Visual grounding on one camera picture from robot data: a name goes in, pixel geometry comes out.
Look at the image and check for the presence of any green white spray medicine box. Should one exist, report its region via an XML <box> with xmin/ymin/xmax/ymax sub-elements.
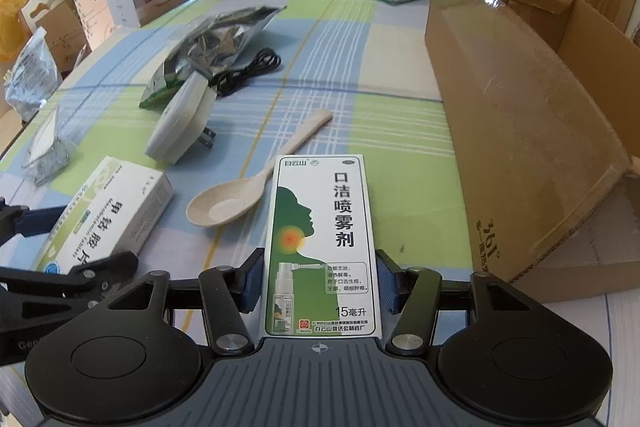
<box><xmin>262</xmin><ymin>155</ymin><xmax>382</xmax><ymax>338</ymax></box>

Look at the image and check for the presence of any white square night light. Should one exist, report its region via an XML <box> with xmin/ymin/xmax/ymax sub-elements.
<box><xmin>144</xmin><ymin>72</ymin><xmax>217</xmax><ymax>165</ymax></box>

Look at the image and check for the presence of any silver foil tea bag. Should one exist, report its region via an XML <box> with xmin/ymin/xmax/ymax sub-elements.
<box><xmin>139</xmin><ymin>5</ymin><xmax>282</xmax><ymax>109</ymax></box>

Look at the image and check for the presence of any small silver foil packet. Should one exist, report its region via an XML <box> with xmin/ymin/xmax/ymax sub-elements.
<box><xmin>4</xmin><ymin>27</ymin><xmax>62</xmax><ymax>122</ymax></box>

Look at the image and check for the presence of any plaid table cloth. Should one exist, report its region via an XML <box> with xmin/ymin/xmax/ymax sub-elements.
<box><xmin>1</xmin><ymin>0</ymin><xmax>639</xmax><ymax>426</ymax></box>

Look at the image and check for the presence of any brown kraft paper box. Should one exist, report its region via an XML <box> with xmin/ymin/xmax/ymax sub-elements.
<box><xmin>21</xmin><ymin>0</ymin><xmax>117</xmax><ymax>75</ymax></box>

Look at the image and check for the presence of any yellow plastic bag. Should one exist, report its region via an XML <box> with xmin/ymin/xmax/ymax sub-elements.
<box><xmin>0</xmin><ymin>0</ymin><xmax>30</xmax><ymax>63</ymax></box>

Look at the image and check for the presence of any brown cardboard box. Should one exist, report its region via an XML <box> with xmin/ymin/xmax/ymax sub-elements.
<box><xmin>425</xmin><ymin>0</ymin><xmax>639</xmax><ymax>303</ymax></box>

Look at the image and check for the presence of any black audio cable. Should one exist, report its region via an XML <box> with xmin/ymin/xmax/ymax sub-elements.
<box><xmin>207</xmin><ymin>46</ymin><xmax>283</xmax><ymax>98</ymax></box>

